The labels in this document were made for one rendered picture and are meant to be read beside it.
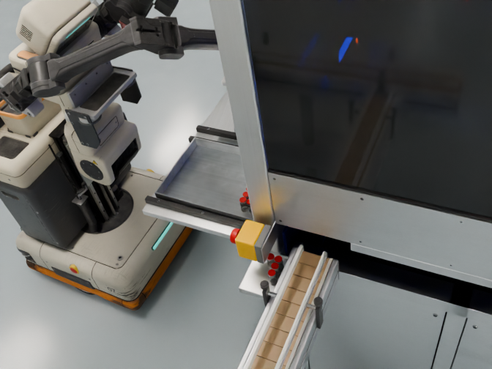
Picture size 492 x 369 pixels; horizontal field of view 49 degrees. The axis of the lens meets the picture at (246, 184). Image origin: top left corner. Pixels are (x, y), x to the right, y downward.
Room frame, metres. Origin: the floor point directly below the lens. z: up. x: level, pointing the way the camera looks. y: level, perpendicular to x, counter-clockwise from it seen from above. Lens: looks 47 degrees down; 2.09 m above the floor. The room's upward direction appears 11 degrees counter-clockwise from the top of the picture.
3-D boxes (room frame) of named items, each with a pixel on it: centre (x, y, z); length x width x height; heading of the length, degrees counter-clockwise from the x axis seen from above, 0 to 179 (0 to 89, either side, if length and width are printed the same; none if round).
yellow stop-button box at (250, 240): (0.84, 0.01, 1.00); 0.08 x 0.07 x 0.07; 57
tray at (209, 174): (1.17, 0.07, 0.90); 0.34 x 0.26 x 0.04; 57
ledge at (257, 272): (0.80, -0.02, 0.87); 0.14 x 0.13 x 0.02; 57
